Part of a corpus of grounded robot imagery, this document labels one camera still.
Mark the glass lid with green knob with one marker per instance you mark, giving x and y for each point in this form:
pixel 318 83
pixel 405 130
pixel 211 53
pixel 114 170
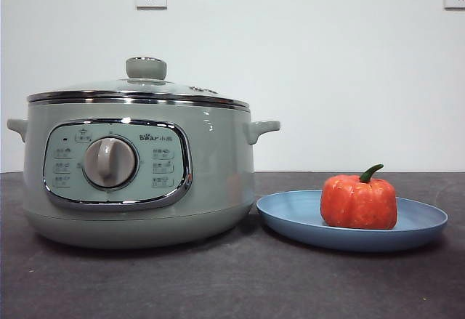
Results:
pixel 146 68

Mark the orange pumpkin with green stem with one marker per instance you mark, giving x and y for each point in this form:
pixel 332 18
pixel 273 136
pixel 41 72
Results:
pixel 357 206

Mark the pale green electric steamer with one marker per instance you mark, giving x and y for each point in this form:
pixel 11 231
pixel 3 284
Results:
pixel 218 173

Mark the blue round plate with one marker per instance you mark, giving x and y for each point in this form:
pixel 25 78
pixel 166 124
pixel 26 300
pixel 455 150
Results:
pixel 290 217

